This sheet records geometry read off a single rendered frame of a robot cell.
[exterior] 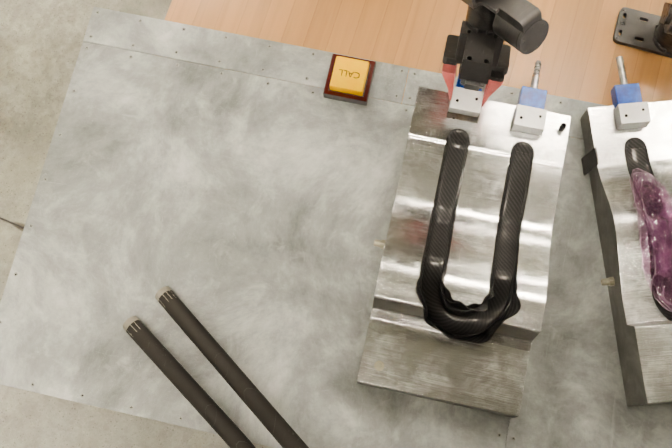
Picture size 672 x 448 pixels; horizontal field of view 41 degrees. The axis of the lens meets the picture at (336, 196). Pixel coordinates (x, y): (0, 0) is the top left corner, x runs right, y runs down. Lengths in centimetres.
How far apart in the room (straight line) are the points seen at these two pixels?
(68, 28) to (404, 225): 149
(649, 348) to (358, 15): 77
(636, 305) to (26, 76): 180
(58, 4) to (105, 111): 109
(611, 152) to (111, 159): 87
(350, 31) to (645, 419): 84
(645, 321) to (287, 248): 60
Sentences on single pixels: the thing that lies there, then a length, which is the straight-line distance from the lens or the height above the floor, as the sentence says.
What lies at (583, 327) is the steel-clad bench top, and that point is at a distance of 158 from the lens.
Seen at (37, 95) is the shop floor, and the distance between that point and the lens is 266.
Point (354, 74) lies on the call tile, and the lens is 162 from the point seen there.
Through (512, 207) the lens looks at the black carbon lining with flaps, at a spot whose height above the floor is 88.
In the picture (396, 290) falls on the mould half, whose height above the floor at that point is 93.
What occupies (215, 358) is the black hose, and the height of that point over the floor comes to 86.
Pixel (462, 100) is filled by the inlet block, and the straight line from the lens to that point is 150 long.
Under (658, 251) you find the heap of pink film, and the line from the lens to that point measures 152.
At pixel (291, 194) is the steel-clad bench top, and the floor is 80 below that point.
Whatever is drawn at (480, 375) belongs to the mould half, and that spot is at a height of 86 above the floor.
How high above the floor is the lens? 233
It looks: 75 degrees down
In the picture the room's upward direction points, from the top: 6 degrees counter-clockwise
